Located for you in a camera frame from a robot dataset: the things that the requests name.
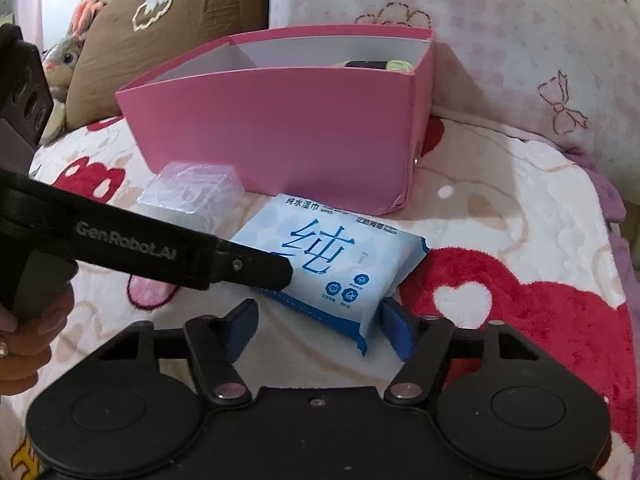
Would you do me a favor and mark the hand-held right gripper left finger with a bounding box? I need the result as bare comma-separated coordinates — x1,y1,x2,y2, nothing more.
94,299,259,407

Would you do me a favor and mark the grey rabbit plush toy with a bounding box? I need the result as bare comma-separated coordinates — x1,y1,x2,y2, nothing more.
41,0,108,147

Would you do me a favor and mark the purple bed sheet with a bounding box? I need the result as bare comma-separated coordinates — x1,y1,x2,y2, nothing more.
582,165,640,321

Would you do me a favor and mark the brown embroidered pillow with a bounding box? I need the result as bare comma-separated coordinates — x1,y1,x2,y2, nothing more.
65,0,271,132

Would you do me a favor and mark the blue white wet wipes packet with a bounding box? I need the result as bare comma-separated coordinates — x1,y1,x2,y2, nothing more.
231,192,431,357

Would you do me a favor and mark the clear plastic case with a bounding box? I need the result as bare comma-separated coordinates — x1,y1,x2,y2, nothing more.
136,161,245,223

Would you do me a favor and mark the pink floral pillow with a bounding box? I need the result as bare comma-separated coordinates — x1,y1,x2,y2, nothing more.
267,0,640,198

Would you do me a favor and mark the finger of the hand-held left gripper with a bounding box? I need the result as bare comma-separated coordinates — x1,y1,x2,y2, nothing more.
207,236,294,292

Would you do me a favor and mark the red white printed blanket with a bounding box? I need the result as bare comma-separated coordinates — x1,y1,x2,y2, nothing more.
0,110,640,480

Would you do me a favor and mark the person's left hand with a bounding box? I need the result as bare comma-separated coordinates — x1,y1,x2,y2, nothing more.
0,264,77,398

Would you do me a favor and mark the pink cardboard box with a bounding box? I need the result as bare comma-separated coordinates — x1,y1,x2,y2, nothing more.
115,27,435,213

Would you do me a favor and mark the green yarn ball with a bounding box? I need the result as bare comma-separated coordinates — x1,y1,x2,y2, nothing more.
334,59,414,72

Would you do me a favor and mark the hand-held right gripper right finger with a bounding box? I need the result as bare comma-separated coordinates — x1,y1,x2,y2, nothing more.
381,297,542,403

